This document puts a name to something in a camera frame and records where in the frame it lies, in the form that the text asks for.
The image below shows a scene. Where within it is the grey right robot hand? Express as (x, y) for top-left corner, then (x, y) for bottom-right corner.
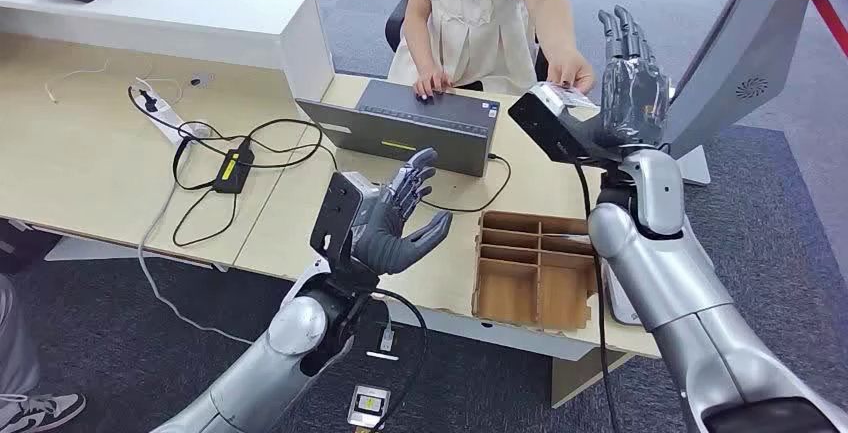
(582, 4), (672, 153)

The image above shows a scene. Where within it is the person's right hand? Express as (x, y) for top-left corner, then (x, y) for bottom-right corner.
(413, 70), (454, 101)

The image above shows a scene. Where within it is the person's left hand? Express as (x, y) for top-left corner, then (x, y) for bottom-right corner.
(546, 52), (598, 95)

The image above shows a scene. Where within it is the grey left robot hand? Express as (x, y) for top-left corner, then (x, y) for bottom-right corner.
(351, 146), (454, 277)

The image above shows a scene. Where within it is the person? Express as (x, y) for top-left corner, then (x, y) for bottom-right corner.
(387, 0), (598, 101)

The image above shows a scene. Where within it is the person's leg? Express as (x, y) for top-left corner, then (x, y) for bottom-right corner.
(0, 274), (41, 411)

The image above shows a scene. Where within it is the clear plastic film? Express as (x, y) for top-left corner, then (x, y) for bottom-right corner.
(606, 58), (670, 146)

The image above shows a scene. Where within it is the dark grey laptop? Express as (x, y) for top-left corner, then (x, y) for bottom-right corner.
(296, 78), (501, 178)

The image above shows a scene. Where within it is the white usb connector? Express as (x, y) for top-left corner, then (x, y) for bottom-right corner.
(365, 323), (401, 363)

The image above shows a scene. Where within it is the wooden compartment organizer box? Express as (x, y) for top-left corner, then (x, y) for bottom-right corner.
(471, 209), (601, 333)

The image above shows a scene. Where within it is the small silver yellow device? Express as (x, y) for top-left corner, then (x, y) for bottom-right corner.
(347, 384), (392, 431)

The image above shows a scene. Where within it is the black power adapter yellow label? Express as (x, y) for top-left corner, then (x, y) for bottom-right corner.
(211, 145), (256, 195)

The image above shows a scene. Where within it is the red barrier belt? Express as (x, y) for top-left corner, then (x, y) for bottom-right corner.
(809, 0), (848, 59)

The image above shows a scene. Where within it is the beige desk side panel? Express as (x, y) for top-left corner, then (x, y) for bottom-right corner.
(551, 349), (634, 410)

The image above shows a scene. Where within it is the white power strip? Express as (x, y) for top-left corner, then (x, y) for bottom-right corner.
(132, 82), (213, 146)

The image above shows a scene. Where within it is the white counter shelf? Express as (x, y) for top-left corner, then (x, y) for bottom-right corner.
(0, 0), (336, 103)

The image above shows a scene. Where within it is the grey white sneaker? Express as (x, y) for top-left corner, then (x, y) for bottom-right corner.
(0, 392), (87, 433)

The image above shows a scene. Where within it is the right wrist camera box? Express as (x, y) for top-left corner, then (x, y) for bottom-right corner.
(508, 82), (601, 166)

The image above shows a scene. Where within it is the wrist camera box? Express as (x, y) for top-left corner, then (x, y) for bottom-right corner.
(309, 171), (380, 266)
(508, 82), (601, 166)

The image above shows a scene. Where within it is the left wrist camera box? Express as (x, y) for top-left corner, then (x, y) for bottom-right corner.
(309, 171), (380, 266)

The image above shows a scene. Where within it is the black laptop charging cable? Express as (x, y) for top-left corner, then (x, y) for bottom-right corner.
(324, 145), (513, 215)

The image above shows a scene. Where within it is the black left wrist camera cable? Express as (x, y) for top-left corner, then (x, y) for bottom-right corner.
(367, 287), (431, 433)

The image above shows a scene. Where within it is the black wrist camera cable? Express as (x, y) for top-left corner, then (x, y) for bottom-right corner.
(367, 287), (431, 433)
(574, 161), (621, 433)

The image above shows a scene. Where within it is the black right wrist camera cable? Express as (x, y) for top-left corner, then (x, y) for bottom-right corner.
(574, 161), (621, 433)

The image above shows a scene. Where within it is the black adapter cable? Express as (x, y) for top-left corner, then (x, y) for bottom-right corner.
(127, 85), (339, 249)

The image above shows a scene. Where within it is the grey power strip cable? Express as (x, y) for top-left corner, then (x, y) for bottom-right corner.
(137, 141), (256, 346)

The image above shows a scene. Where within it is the thin white cable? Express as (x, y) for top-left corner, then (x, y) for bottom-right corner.
(44, 58), (183, 105)

